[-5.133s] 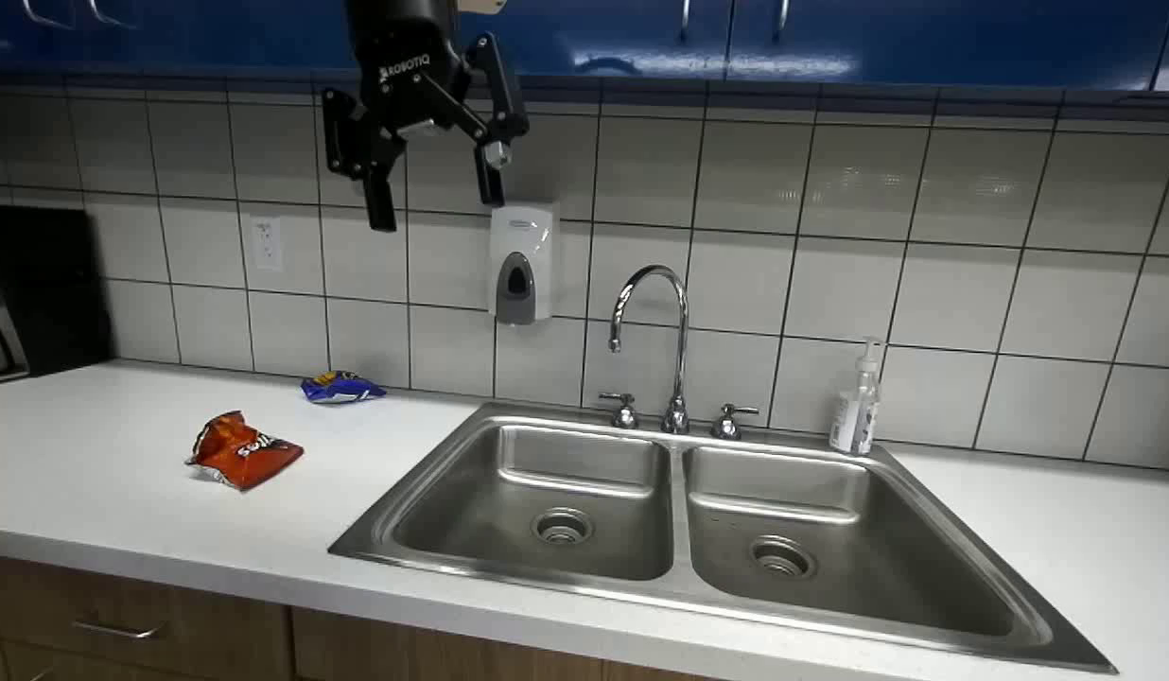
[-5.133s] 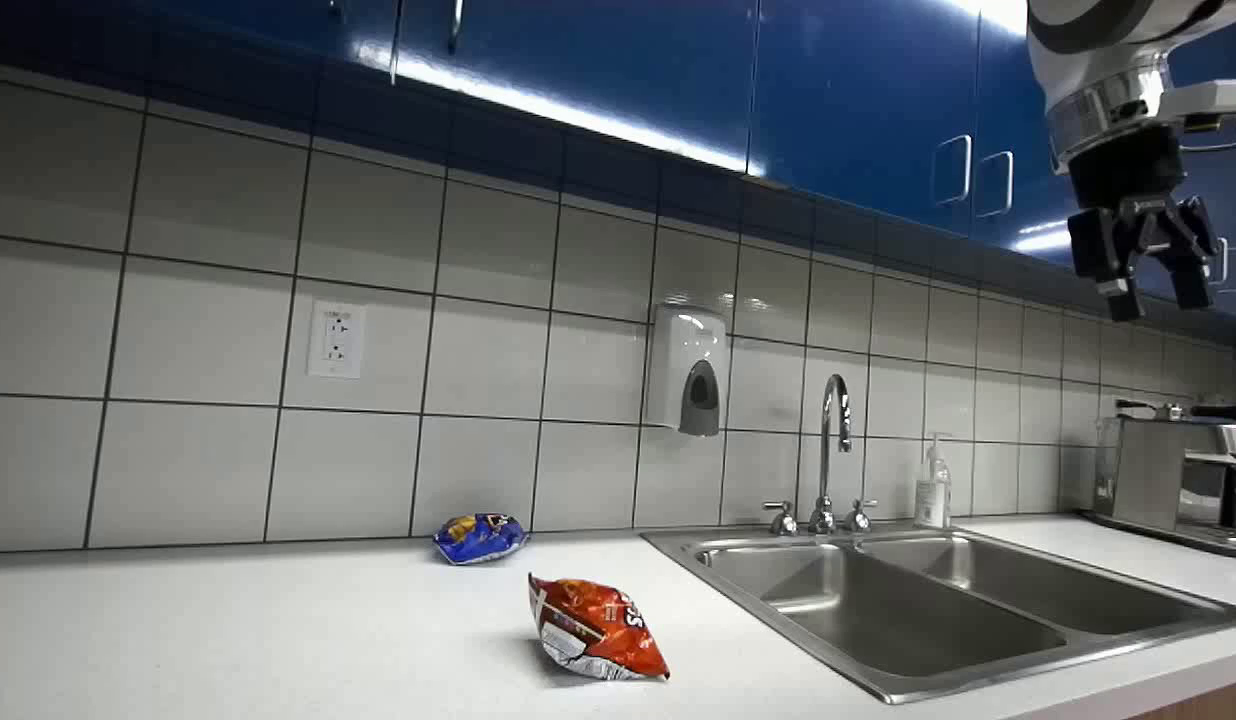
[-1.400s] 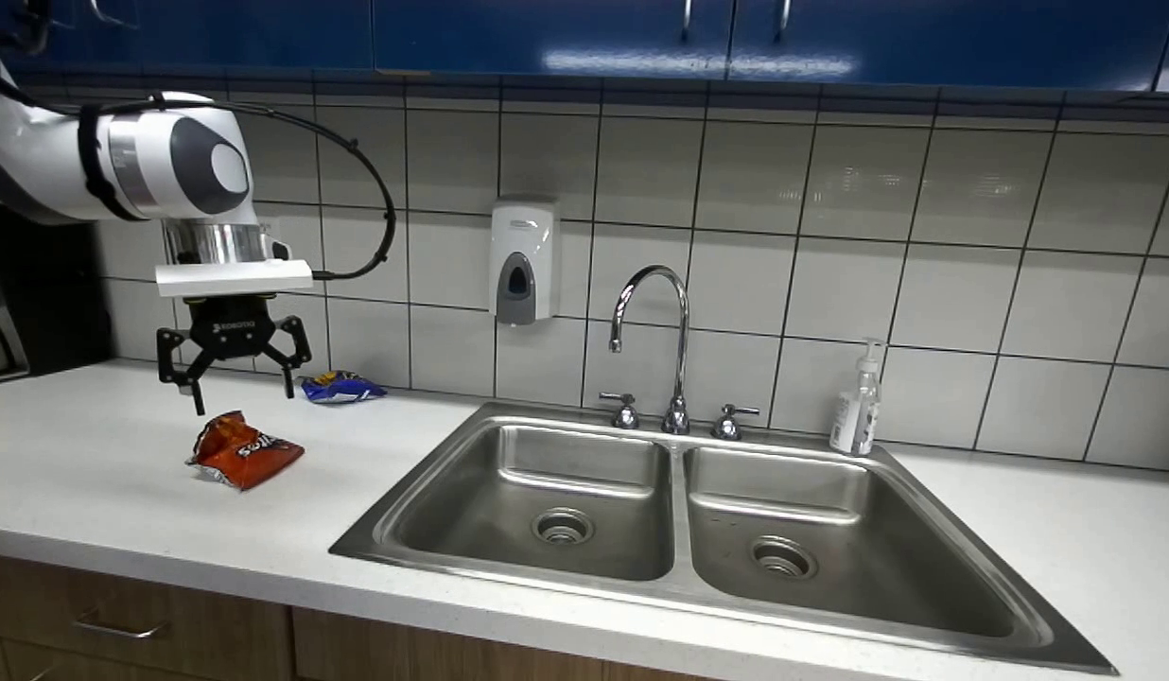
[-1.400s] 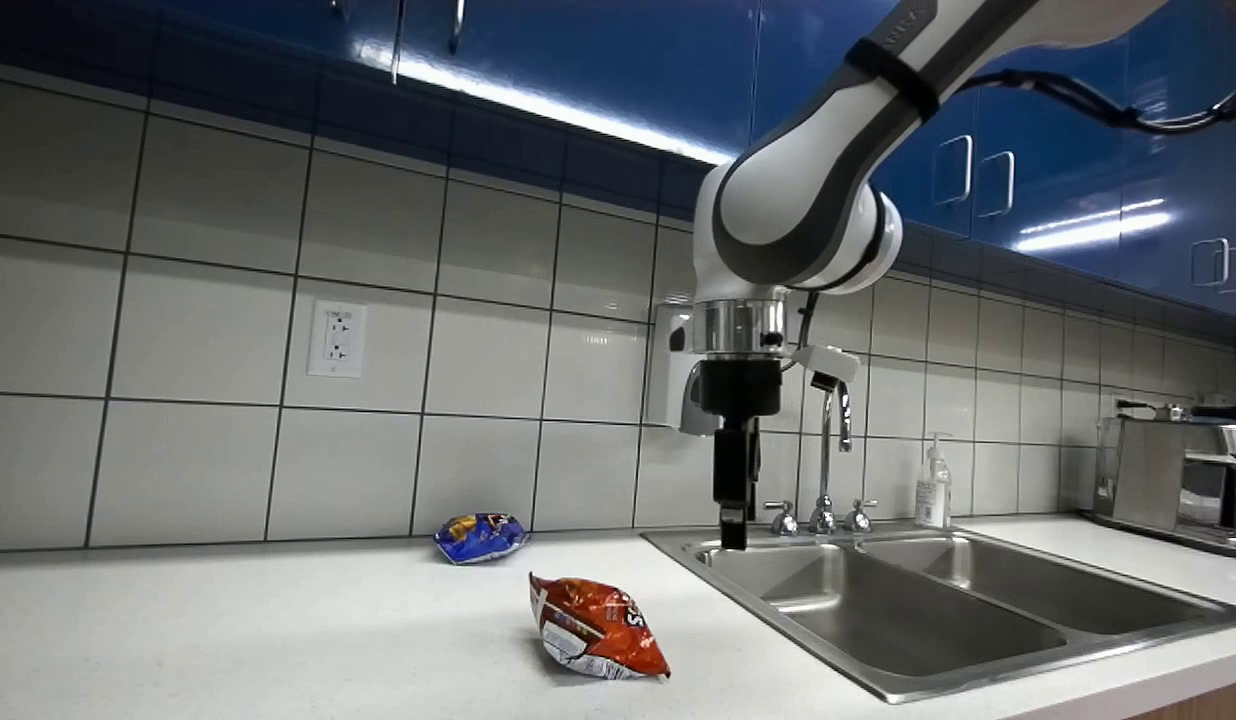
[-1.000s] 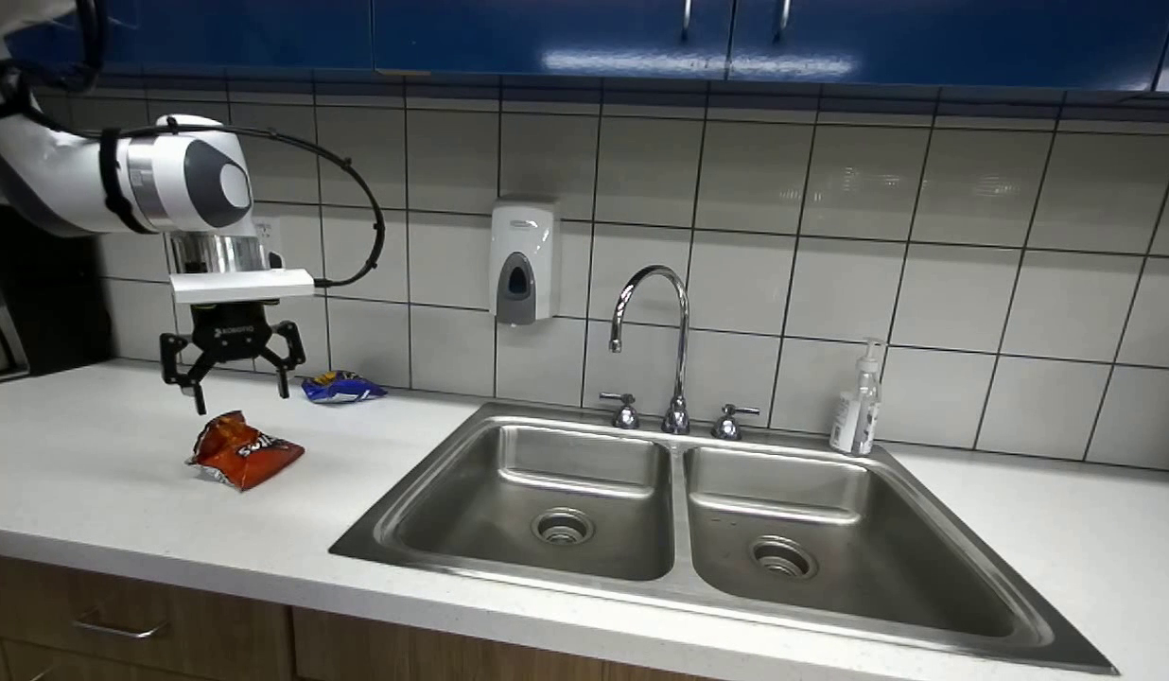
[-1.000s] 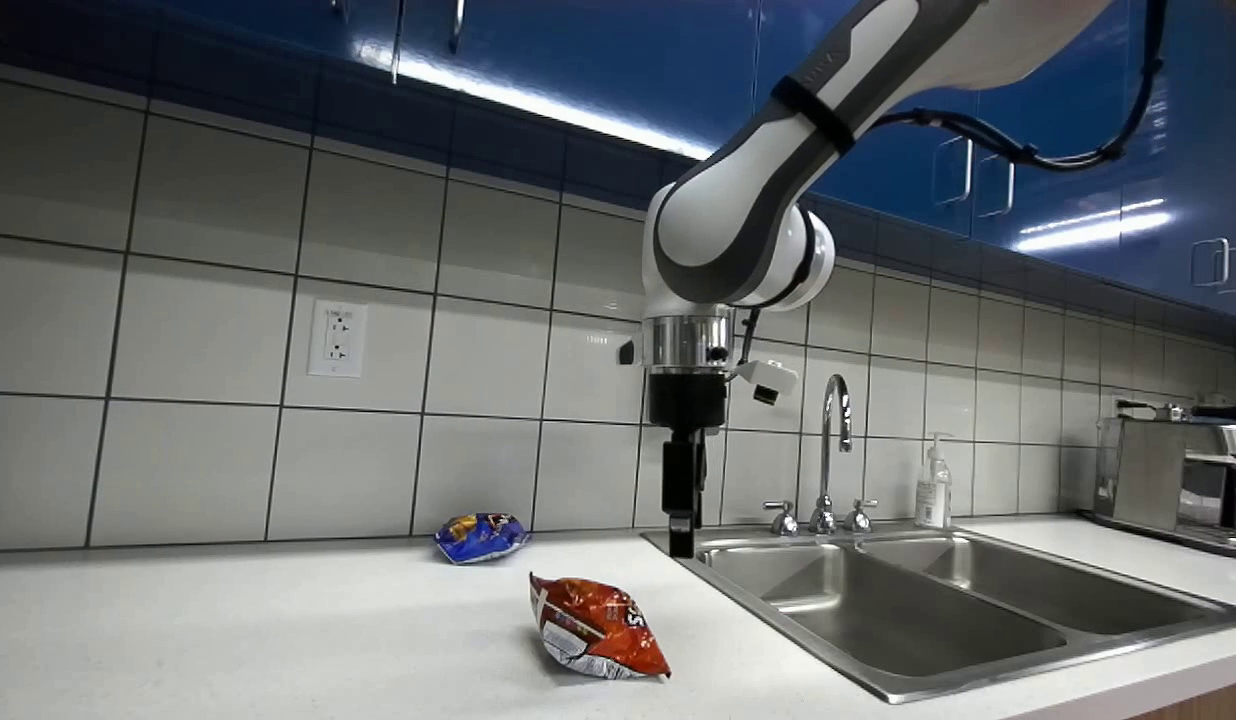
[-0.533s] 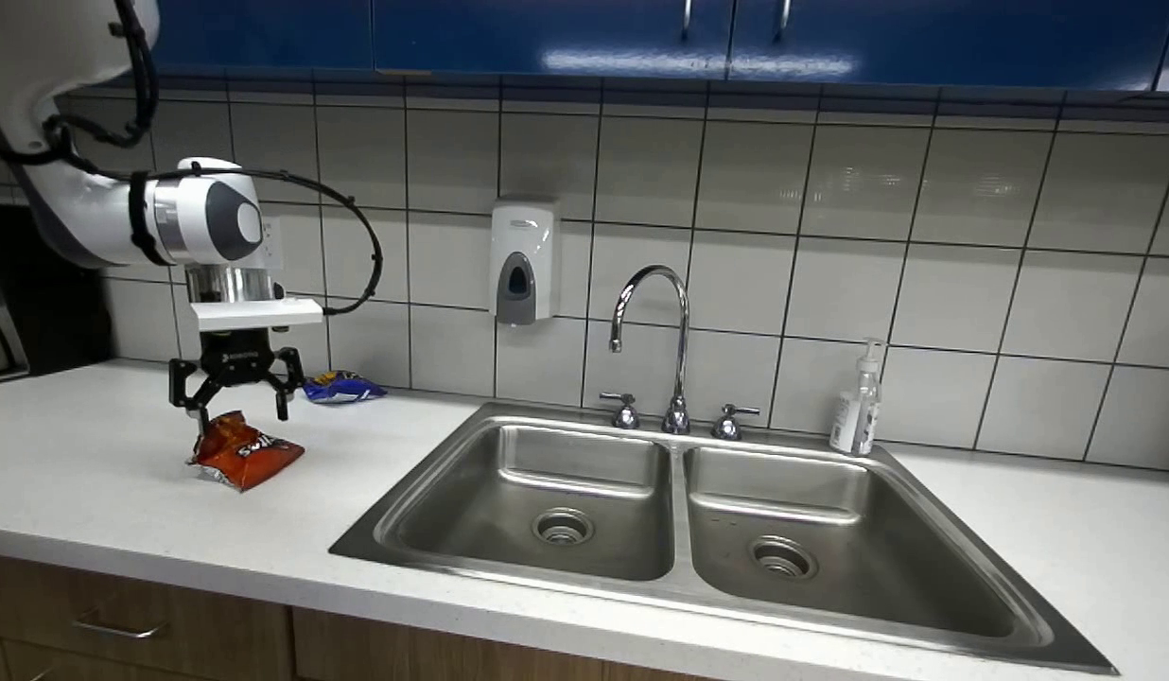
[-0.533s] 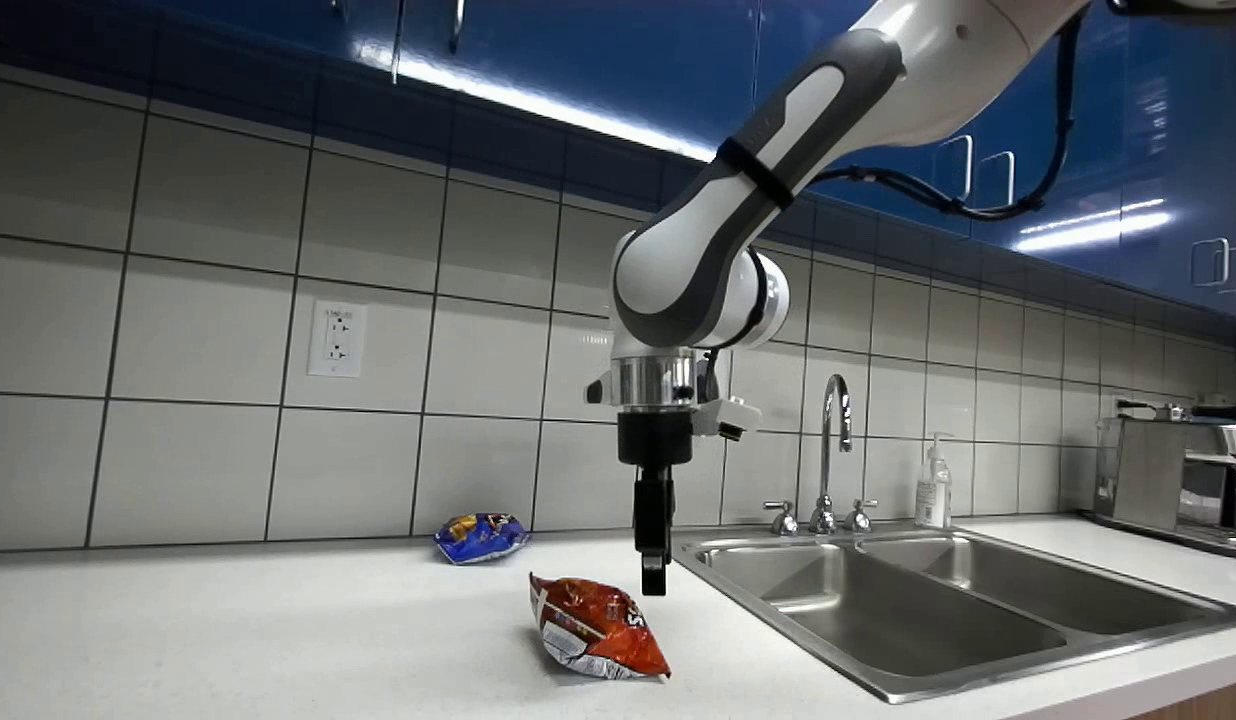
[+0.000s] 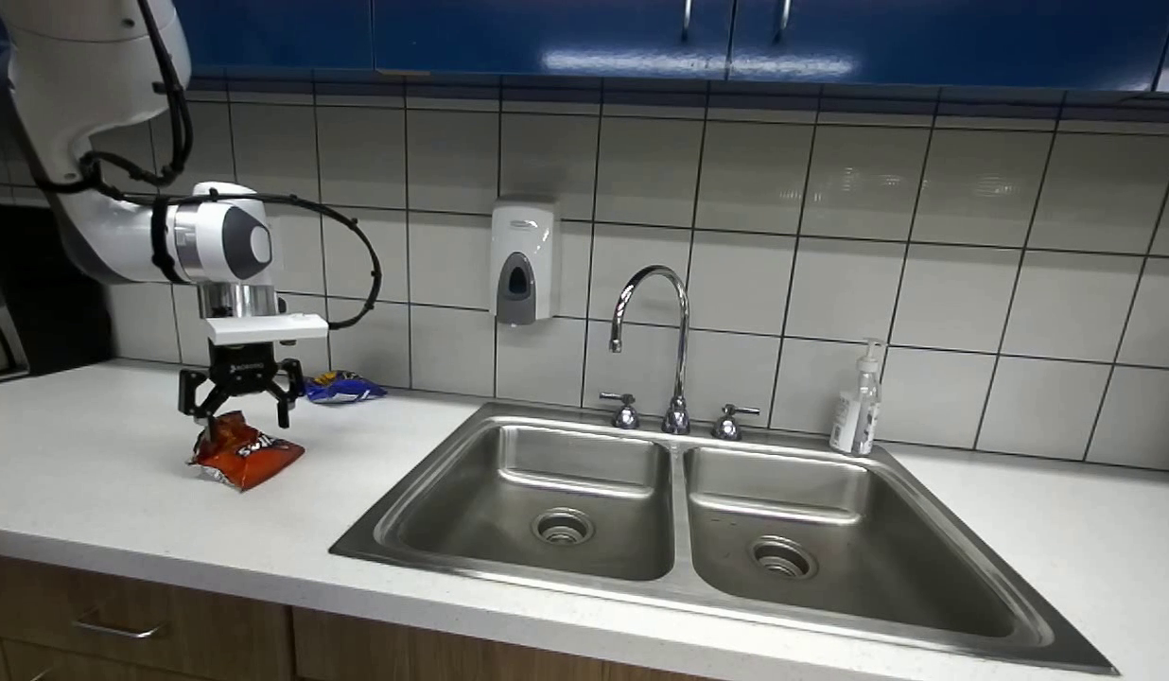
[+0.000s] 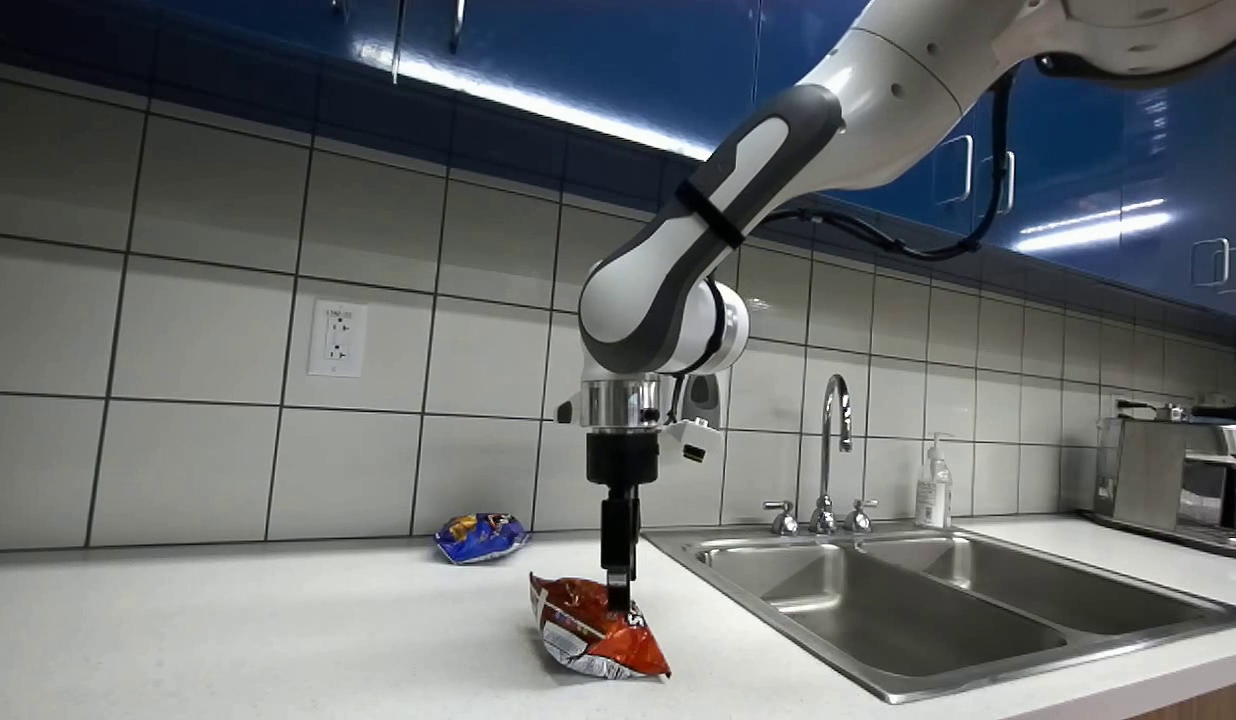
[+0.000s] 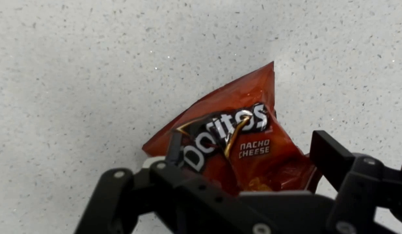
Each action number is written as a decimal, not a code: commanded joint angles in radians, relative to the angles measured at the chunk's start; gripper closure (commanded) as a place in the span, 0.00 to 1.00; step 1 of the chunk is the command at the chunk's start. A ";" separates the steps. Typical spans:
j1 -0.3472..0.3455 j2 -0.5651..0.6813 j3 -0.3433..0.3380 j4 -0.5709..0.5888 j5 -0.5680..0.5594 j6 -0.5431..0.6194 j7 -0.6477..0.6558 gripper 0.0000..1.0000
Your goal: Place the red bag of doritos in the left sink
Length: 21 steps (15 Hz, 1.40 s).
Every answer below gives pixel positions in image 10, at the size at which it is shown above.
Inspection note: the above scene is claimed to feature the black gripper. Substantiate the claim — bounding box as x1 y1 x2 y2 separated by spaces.
586 432 663 614

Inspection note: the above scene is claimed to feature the red Doritos chip bag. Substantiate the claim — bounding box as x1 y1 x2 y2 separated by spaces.
526 572 677 682

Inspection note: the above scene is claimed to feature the blue chip bag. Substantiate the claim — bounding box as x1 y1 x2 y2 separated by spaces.
433 513 532 568

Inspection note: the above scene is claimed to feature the stainless steel double sink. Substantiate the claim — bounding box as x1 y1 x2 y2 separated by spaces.
645 520 1236 706

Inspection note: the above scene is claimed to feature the chrome gooseneck faucet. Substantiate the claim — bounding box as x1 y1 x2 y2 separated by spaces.
814 370 861 537

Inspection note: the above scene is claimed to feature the blue upper cabinet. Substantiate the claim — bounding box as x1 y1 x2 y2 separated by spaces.
0 0 1236 332

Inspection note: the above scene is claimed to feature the silver countertop appliance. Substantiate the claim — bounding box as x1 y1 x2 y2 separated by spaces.
1093 401 1236 558

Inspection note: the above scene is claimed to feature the wooden base cabinet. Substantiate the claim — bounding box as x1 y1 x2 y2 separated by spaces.
1131 674 1236 720

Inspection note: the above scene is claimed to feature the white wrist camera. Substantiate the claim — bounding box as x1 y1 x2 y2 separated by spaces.
661 417 730 473

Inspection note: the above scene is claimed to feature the white wall outlet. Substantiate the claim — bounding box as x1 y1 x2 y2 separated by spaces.
307 299 371 381

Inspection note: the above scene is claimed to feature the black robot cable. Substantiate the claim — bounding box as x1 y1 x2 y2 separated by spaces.
773 17 1236 262

